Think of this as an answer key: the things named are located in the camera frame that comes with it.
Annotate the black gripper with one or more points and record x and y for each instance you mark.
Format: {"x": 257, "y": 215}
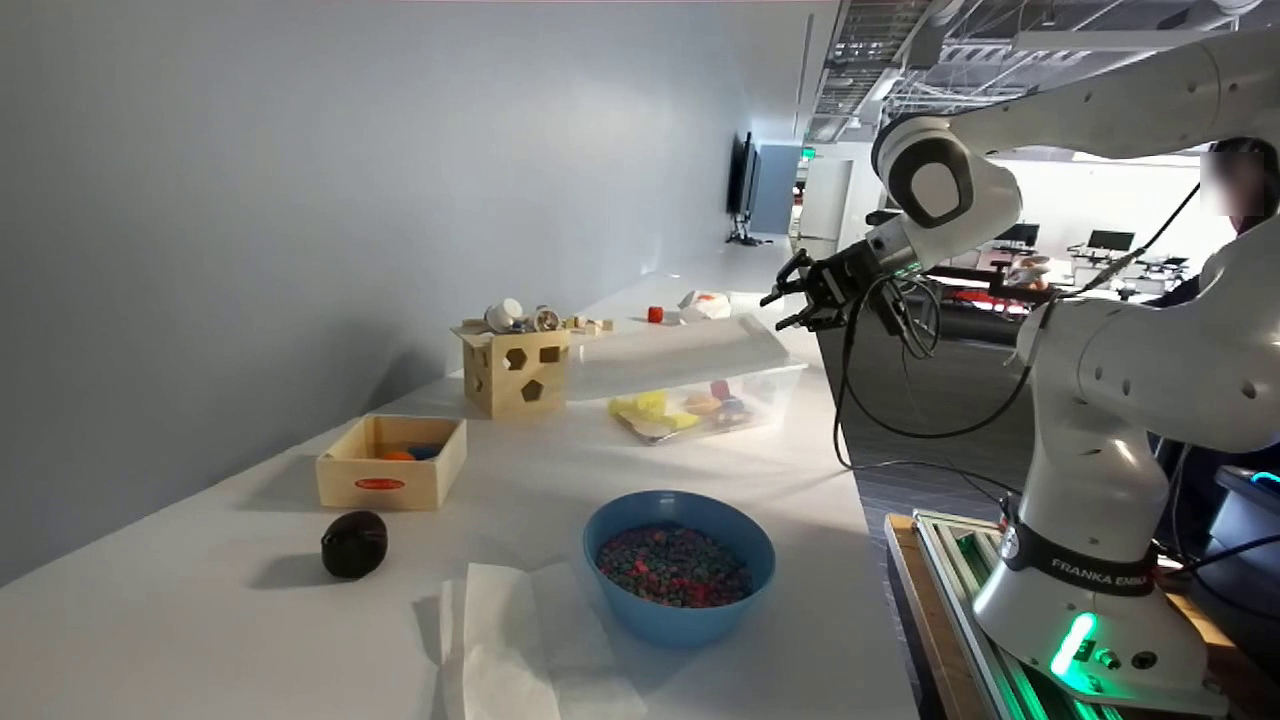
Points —
{"x": 860, "y": 273}

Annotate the robot base platform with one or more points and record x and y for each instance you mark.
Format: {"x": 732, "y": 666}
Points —
{"x": 940, "y": 627}

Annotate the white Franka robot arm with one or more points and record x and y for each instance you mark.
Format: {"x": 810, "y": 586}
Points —
{"x": 1147, "y": 375}

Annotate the clear plastic container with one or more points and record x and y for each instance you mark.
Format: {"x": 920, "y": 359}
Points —
{"x": 707, "y": 406}

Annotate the blue panel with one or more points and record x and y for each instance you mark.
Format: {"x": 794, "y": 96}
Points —
{"x": 776, "y": 191}

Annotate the red orange toy piece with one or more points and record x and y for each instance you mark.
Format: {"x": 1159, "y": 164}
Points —
{"x": 723, "y": 400}

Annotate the small red object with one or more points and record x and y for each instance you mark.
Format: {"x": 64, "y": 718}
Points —
{"x": 655, "y": 319}

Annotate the yellow toy piece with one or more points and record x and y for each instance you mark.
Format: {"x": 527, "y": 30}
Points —
{"x": 655, "y": 415}

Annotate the small wooden letter block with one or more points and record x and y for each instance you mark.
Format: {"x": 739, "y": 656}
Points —
{"x": 592, "y": 327}

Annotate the background lab desk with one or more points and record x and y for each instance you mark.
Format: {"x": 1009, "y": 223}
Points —
{"x": 1053, "y": 273}

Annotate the blue and white cylinder block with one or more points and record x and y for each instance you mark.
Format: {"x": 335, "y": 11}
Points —
{"x": 541, "y": 323}

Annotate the blue bowl with beads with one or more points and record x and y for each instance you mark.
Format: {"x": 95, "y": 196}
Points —
{"x": 681, "y": 564}

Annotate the wooden shape sorter cube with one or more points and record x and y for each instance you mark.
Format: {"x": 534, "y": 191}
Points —
{"x": 512, "y": 377}

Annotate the small open wooden box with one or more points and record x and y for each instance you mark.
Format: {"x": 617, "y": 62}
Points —
{"x": 386, "y": 466}

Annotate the black round object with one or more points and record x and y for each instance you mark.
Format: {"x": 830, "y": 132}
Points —
{"x": 354, "y": 544}

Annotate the black wall screen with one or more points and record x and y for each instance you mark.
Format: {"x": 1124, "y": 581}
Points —
{"x": 742, "y": 178}

